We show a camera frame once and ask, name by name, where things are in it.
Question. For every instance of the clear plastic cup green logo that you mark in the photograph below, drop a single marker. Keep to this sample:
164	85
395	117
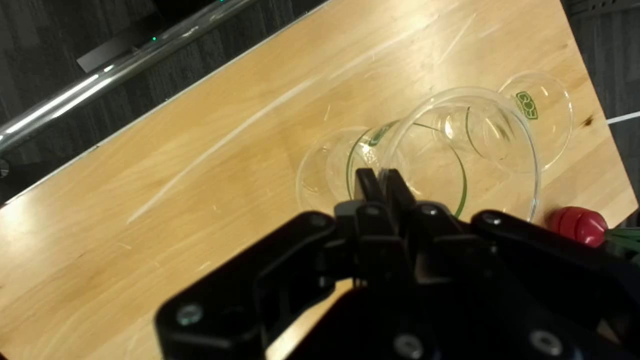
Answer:
550	120

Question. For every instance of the large clear plastic cup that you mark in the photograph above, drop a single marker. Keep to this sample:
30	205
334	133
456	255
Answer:
520	195

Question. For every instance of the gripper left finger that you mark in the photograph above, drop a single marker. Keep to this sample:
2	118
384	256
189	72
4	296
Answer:
280	260

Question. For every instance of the black device with green light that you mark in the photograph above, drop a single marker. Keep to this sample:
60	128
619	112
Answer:
115	47

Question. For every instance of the red toy vegetable green leaves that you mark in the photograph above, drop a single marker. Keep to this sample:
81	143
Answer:
577	225

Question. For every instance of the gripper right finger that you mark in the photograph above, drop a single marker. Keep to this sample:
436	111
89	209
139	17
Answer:
540	270

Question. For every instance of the silver metal rail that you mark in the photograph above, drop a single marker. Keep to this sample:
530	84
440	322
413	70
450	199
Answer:
65	97

